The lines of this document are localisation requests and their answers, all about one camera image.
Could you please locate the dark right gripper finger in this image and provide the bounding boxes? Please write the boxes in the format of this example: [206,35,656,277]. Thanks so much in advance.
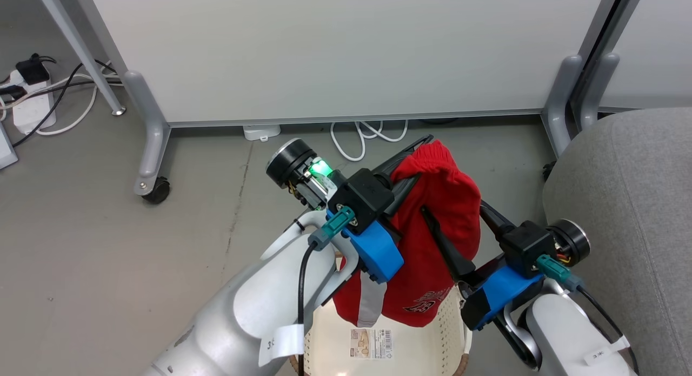
[478,200,517,242]
[421,205,477,282]

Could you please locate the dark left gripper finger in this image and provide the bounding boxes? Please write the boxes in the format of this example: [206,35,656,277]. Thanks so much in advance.
[387,173,425,219]
[373,135,434,177]

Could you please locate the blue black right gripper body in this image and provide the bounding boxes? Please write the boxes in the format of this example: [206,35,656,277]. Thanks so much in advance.
[458,219,591,332]

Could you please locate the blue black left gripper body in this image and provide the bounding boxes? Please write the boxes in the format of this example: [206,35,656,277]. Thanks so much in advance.
[266,138,405,283]

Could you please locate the red white garment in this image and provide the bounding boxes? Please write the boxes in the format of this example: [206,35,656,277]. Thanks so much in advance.
[332,140,482,328]

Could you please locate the grey fabric sofa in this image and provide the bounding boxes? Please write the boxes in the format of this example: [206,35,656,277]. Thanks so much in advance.
[542,108,692,376]

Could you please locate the white plastic laundry basket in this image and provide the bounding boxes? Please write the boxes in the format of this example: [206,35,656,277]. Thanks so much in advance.
[289,281,473,376]

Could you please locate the wide white partition panel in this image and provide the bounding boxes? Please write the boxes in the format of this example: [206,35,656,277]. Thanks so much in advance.
[51,0,622,128]

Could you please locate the small white plastic box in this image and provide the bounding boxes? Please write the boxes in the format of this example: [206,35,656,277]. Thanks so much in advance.
[243,124,282,142]

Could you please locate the narrow white partition panel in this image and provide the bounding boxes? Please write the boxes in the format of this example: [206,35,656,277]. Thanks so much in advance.
[599,0,692,115]

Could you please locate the grey partition leg with caster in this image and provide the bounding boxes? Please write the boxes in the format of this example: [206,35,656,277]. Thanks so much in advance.
[123,70,171,206]

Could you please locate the slanted grey metal table leg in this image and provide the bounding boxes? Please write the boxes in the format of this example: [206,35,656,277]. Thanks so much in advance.
[34,0,127,117]

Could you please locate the white power strip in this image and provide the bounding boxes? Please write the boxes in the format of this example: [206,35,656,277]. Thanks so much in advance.
[11,70,57,135]

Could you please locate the black power adapter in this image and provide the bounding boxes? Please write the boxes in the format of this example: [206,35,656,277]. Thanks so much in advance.
[15,53,52,86]

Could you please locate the white grey flat box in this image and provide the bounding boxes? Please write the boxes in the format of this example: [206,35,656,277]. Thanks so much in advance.
[0,122,19,170]

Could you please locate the teal plug left camera cable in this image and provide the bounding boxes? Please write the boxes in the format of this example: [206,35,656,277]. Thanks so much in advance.
[297,206,356,376]

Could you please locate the teal plug camera cable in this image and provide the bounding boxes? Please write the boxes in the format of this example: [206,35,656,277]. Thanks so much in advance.
[297,206,356,376]
[536,255,640,376]

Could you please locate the teal plug right camera cable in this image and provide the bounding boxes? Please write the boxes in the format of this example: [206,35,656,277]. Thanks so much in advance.
[536,255,640,376]

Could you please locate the looped white cable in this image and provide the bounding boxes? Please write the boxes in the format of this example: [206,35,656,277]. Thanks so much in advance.
[330,120,409,162]

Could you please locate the long white power cable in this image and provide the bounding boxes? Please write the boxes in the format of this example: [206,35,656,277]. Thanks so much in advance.
[0,61,117,136]

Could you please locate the black floor cables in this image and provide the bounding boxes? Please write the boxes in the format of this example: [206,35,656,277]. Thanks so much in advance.
[11,59,124,149]

